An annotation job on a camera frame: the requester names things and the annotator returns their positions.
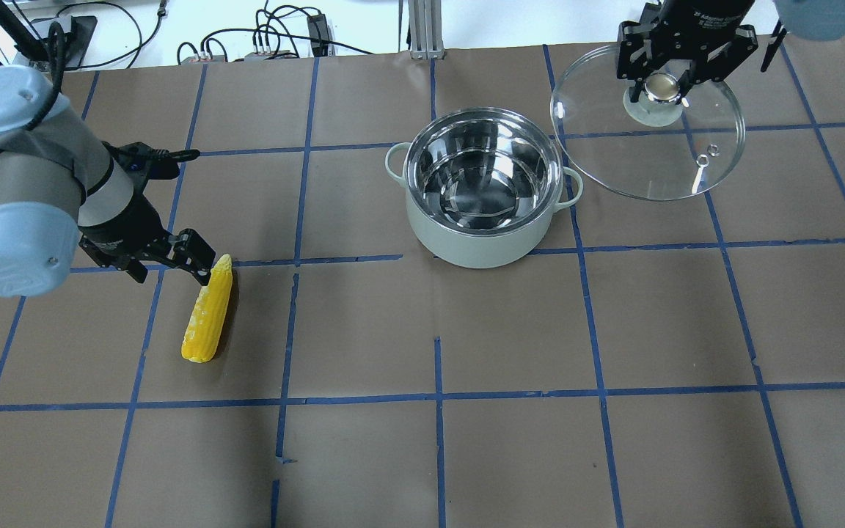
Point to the yellow corn cob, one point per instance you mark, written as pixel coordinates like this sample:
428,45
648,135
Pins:
206,325

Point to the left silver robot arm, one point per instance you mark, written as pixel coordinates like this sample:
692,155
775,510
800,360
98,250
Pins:
63,189

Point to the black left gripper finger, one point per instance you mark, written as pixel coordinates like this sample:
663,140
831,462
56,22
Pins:
131,266
187,251

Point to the aluminium frame post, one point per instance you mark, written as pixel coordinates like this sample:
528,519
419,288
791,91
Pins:
425,30

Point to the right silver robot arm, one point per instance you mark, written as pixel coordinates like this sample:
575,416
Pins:
810,20

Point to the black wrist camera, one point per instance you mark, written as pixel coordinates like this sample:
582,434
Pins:
151,163

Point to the glass pot lid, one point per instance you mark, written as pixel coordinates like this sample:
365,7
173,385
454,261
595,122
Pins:
666,146

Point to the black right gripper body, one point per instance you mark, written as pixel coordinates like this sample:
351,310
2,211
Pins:
701,22

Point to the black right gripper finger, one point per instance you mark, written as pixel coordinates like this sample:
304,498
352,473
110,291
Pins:
634,64
715,65

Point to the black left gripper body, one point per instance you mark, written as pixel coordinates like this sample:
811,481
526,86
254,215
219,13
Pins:
123,228

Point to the pale green cooking pot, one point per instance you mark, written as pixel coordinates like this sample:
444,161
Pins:
482,185

